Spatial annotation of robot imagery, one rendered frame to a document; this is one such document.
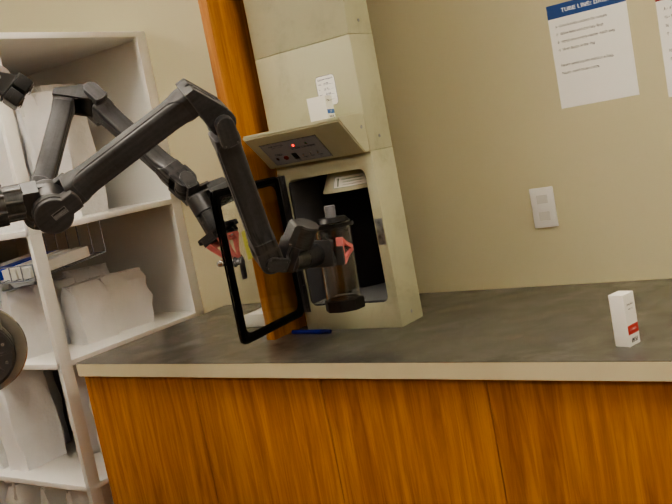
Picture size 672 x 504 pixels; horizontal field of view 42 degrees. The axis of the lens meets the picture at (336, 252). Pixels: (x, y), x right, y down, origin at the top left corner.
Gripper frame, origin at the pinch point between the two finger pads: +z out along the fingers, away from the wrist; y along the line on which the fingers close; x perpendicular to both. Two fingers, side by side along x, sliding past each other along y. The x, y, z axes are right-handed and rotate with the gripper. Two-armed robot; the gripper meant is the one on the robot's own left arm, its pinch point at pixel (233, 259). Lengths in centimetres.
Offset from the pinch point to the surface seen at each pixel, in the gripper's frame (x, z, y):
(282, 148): -13.7, -18.5, -22.3
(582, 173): -58, 28, -73
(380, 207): -19.1, 8.8, -34.9
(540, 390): 13, 63, -60
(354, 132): -13.4, -9.7, -42.8
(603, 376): 17, 66, -75
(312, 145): -13.5, -13.9, -30.6
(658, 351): 12, 67, -85
